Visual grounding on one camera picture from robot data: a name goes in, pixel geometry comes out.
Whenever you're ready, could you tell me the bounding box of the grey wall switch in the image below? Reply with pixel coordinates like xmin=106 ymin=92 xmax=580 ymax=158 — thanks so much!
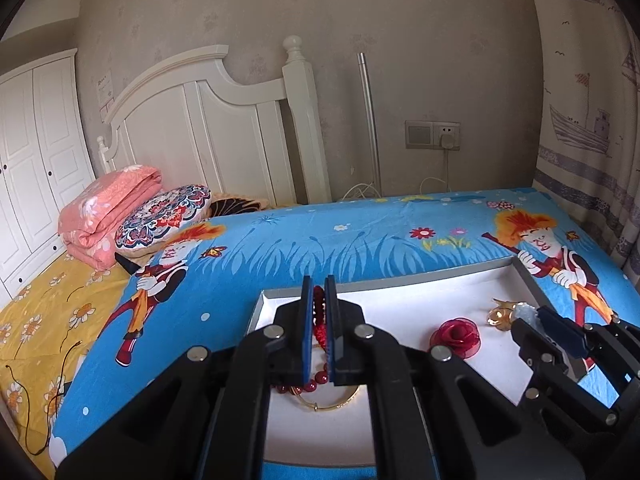
xmin=405 ymin=120 xmax=435 ymax=150

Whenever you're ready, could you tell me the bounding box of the white wardrobe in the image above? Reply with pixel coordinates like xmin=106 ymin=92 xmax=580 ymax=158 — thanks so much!
xmin=0 ymin=49 xmax=96 ymax=301

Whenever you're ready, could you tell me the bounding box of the paper wall notice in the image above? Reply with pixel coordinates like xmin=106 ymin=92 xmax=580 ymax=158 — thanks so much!
xmin=95 ymin=74 xmax=117 ymax=123

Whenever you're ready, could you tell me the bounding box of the grey wall socket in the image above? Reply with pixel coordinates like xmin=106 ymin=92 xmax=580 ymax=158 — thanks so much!
xmin=433 ymin=121 xmax=462 ymax=151

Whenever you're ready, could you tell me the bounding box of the yellow floral bed sheet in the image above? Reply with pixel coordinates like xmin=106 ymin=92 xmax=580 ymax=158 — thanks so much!
xmin=0 ymin=247 xmax=131 ymax=476

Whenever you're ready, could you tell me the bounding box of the ship printed curtain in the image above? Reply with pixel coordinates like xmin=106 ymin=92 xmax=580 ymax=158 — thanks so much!
xmin=520 ymin=0 xmax=640 ymax=281

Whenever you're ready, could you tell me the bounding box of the thin black cable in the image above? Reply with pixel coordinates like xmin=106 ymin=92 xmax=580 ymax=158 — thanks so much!
xmin=5 ymin=342 xmax=83 ymax=456

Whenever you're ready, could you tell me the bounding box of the gold bamboo bracelet with pearl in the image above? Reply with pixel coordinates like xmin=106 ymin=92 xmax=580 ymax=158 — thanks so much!
xmin=485 ymin=297 xmax=526 ymax=332

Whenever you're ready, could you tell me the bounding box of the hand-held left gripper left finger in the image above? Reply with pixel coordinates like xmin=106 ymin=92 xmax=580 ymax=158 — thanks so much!
xmin=55 ymin=275 xmax=316 ymax=480

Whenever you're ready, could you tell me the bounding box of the red bead bracelet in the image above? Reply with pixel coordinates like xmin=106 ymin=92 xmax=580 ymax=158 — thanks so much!
xmin=272 ymin=285 xmax=331 ymax=395

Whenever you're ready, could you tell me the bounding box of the gold bangle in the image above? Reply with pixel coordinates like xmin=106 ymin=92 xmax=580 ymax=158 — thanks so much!
xmin=295 ymin=382 xmax=362 ymax=412

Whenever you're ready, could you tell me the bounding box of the white wooden headboard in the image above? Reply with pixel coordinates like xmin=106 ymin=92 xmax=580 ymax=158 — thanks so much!
xmin=97 ymin=35 xmax=333 ymax=206

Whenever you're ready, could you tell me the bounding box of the mandala patterned pillow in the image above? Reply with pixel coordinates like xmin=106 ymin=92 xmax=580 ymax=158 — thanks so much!
xmin=115 ymin=184 xmax=213 ymax=252

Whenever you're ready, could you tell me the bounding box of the red fabric rose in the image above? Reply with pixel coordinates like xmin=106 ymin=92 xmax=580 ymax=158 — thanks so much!
xmin=429 ymin=317 xmax=482 ymax=361

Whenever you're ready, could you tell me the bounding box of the clear crystal bracelet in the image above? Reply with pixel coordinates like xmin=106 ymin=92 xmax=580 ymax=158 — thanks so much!
xmin=512 ymin=302 xmax=556 ymax=341

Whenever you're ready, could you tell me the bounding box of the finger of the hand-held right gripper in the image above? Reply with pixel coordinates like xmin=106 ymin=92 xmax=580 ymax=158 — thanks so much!
xmin=537 ymin=306 xmax=640 ymax=386
xmin=510 ymin=317 xmax=623 ymax=426

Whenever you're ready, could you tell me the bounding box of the grey cardboard tray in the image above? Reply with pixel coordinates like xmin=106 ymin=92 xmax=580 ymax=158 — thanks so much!
xmin=245 ymin=256 xmax=556 ymax=466

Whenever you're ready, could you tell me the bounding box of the folded pink floral quilt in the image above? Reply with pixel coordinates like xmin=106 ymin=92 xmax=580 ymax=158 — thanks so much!
xmin=57 ymin=164 xmax=165 ymax=271

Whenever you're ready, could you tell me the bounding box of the white cable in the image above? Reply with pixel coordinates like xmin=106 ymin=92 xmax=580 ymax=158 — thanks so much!
xmin=340 ymin=150 xmax=453 ymax=202

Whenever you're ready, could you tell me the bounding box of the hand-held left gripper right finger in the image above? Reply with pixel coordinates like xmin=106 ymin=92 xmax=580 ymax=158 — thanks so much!
xmin=324 ymin=274 xmax=586 ymax=480

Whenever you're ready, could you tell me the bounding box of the dark pleated cushion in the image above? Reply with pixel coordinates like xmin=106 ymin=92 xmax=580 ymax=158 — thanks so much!
xmin=207 ymin=194 xmax=273 ymax=218

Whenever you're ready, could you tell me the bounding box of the metal pole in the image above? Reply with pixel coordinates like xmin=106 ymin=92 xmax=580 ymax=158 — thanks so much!
xmin=356 ymin=51 xmax=383 ymax=196

